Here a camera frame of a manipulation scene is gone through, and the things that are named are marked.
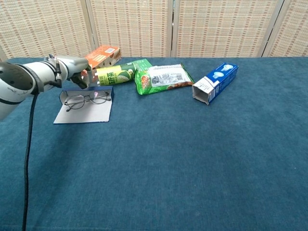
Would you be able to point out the green snack bag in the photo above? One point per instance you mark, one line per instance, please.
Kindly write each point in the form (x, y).
(163, 79)

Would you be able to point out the green tea bottle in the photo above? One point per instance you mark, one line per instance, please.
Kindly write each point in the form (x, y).
(113, 75)

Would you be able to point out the blue table cloth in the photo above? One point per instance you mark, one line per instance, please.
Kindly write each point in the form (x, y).
(168, 156)

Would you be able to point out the thin-framed eyeglasses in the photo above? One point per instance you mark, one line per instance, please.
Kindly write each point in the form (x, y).
(74, 102)

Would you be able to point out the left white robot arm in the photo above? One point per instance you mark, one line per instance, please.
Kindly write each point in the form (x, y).
(21, 77)

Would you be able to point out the blue glasses case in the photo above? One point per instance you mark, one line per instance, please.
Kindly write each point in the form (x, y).
(89, 114)

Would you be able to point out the small green sachet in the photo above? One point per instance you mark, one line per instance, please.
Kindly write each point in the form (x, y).
(143, 64)

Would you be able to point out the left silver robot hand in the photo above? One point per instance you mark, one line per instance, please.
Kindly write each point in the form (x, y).
(75, 65)

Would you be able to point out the woven bamboo folding screen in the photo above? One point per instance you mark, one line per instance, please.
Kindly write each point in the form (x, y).
(132, 26)

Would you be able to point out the orange carton box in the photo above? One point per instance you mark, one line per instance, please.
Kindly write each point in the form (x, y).
(103, 56)

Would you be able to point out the blue light bulb box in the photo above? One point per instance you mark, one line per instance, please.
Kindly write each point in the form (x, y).
(221, 79)

